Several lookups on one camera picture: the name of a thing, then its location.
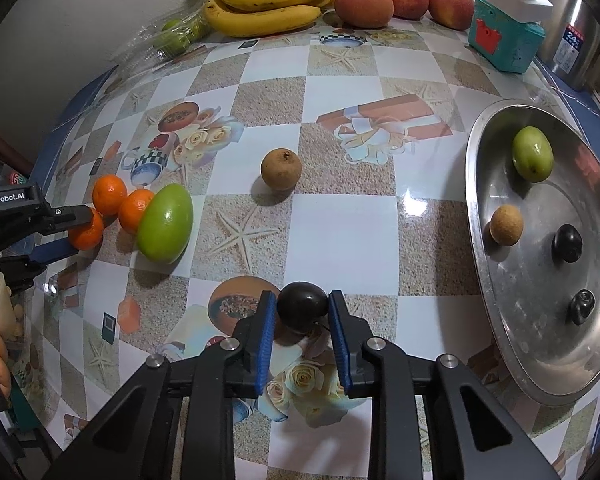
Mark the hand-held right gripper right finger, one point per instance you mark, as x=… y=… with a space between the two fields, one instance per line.
x=341 y=345

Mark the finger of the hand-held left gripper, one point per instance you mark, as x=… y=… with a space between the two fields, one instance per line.
x=70 y=219
x=50 y=255

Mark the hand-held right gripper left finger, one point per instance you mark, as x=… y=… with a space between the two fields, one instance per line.
x=265 y=345

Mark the orange mandarin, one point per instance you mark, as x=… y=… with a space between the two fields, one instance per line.
x=87 y=237
x=110 y=194
x=132 y=212

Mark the large green mango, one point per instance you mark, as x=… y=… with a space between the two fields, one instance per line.
x=166 y=225

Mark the brown longan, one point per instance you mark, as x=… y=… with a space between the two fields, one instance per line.
x=280 y=170
x=506 y=225

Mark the round steel plate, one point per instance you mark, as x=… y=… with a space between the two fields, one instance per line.
x=530 y=310

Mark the green jujube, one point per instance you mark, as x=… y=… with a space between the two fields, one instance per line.
x=532 y=154

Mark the checkered printed tablecloth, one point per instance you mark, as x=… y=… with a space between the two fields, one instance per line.
x=340 y=240

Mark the plastic bag of green fruit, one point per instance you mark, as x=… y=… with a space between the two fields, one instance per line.
x=165 y=40

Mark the small green lime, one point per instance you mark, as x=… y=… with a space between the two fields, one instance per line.
x=170 y=25

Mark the teal box with red crab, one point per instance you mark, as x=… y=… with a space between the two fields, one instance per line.
x=505 y=40

